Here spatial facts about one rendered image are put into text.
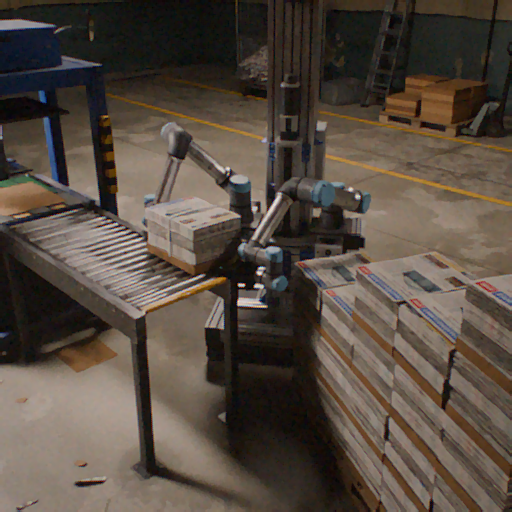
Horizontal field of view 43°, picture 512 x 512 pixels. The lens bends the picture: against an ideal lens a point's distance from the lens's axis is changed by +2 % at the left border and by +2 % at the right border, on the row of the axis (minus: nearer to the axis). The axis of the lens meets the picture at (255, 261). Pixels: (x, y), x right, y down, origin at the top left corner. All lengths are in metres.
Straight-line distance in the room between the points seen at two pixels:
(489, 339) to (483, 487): 0.46
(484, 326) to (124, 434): 1.98
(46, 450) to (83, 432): 0.19
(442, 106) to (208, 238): 6.31
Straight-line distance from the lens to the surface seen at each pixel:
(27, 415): 3.55
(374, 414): 2.53
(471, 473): 2.11
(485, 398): 1.92
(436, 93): 8.89
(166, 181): 3.28
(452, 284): 2.36
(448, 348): 2.01
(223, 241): 2.94
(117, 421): 3.39
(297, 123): 3.40
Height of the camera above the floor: 2.10
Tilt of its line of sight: 25 degrees down
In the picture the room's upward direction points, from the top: straight up
